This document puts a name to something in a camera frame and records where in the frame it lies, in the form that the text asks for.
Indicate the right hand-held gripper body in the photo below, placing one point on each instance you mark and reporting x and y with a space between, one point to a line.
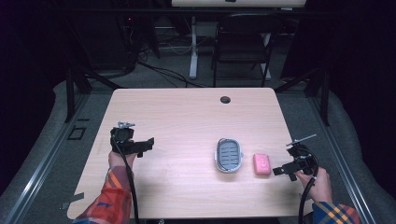
303 158

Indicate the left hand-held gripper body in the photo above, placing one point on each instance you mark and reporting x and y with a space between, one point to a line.
122 140

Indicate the person's left hand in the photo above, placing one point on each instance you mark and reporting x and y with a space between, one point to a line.
119 160

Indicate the person's right hand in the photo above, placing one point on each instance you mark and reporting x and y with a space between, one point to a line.
319 186

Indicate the pink soap bar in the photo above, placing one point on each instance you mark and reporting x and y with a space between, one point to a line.
261 164

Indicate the grey oval soap dish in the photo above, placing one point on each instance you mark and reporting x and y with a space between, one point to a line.
228 155

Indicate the grey tape strip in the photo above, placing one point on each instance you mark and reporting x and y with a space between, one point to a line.
73 199

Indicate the white desk leg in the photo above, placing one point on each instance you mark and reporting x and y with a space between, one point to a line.
194 56

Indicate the black folding chair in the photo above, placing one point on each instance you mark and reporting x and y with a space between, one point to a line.
241 46

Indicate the aluminium floor rail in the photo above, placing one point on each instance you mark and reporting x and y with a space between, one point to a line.
339 158
40 168

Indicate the black metal frame stand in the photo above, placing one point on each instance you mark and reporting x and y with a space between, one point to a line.
71 93
324 96

